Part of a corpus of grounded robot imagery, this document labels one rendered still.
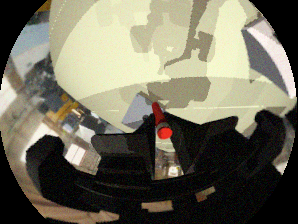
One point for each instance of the red peg with white band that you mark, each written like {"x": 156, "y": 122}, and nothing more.
{"x": 162, "y": 125}

